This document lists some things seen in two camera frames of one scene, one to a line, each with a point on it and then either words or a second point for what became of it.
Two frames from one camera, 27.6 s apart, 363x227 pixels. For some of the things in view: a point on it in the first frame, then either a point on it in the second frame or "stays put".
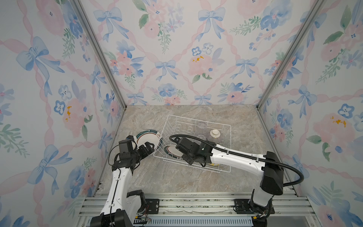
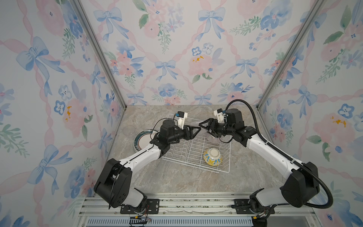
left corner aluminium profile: (101, 52) stays put
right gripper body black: (189, 160) -> (224, 130)
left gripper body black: (139, 153) -> (178, 135)
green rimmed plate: (172, 150) -> (142, 138)
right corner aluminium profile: (317, 6) stays put
